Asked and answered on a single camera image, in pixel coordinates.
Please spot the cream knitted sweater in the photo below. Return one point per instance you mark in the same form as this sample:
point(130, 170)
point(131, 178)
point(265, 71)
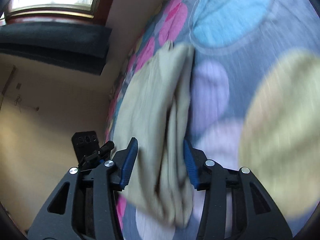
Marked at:
point(155, 110)

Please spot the dark right curtain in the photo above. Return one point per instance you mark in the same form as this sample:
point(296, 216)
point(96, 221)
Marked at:
point(82, 47)

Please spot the window with wooden frame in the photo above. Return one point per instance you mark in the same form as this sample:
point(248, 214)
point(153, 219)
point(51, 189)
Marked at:
point(70, 11)

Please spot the colourful floral bedspread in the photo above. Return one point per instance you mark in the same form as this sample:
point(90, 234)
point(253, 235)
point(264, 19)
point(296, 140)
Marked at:
point(254, 101)

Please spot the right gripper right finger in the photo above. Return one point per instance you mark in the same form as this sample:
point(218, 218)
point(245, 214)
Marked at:
point(254, 213)

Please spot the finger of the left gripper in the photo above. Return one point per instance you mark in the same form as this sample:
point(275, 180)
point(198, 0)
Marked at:
point(106, 148)

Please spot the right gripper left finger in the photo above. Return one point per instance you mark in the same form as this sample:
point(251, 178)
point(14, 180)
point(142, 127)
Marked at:
point(83, 204)

